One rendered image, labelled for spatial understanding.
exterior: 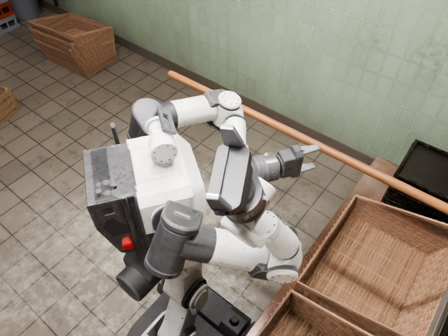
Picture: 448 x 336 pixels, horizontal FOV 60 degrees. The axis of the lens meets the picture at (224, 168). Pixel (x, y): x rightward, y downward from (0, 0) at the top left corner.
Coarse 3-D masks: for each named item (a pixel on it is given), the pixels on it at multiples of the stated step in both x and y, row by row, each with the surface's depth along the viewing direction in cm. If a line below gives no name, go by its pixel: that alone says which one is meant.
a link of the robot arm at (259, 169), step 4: (252, 156) 118; (256, 156) 117; (260, 156) 116; (252, 160) 116; (256, 160) 115; (260, 160) 115; (252, 164) 115; (256, 164) 114; (260, 164) 114; (264, 164) 114; (256, 168) 114; (260, 168) 114; (264, 168) 114; (256, 172) 114; (260, 172) 114; (264, 172) 114; (260, 176) 114; (264, 176) 114
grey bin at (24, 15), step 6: (12, 0) 420; (18, 0) 421; (24, 0) 424; (30, 0) 429; (36, 0) 439; (12, 6) 425; (18, 6) 426; (24, 6) 428; (30, 6) 432; (36, 6) 440; (18, 12) 430; (24, 12) 432; (30, 12) 436; (36, 12) 442; (18, 18) 436; (24, 18) 437; (30, 18) 440
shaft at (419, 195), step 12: (192, 84) 159; (264, 120) 144; (288, 132) 140; (312, 144) 136; (324, 144) 134; (336, 156) 132; (348, 156) 130; (360, 168) 128; (372, 168) 127; (384, 180) 125; (396, 180) 123; (408, 192) 121; (420, 192) 120; (432, 204) 118; (444, 204) 117
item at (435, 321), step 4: (444, 296) 77; (444, 300) 76; (440, 304) 76; (444, 304) 75; (440, 308) 75; (436, 312) 75; (440, 312) 74; (436, 316) 74; (440, 316) 73; (436, 320) 73; (432, 324) 73; (436, 324) 72; (432, 328) 72; (428, 332) 73; (432, 332) 71
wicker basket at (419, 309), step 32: (352, 224) 186; (384, 224) 179; (416, 224) 167; (320, 256) 170; (352, 256) 174; (416, 256) 174; (352, 288) 164; (384, 288) 164; (416, 288) 161; (352, 320) 141; (384, 320) 155; (416, 320) 142
